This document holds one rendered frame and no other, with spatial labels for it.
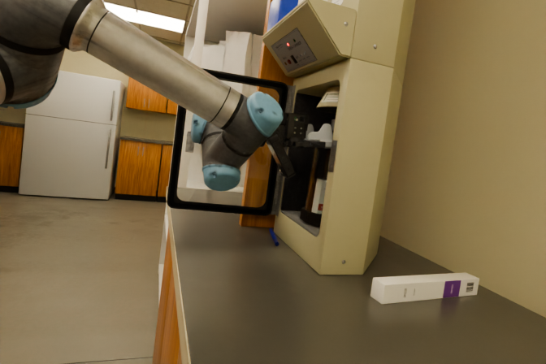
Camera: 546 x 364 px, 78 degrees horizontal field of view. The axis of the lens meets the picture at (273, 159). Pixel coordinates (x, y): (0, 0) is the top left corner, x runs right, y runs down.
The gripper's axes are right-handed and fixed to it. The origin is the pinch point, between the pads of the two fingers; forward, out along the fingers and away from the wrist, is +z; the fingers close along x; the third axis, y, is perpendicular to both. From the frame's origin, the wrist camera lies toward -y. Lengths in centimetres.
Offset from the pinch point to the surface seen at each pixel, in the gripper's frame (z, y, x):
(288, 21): -15.5, 27.9, -2.7
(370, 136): 1.8, 3.0, -14.2
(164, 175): -28, -75, 487
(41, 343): -94, -117, 121
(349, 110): -4.2, 8.2, -14.2
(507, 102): 37.8, 14.2, -17.0
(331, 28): -10.4, 24.3, -14.2
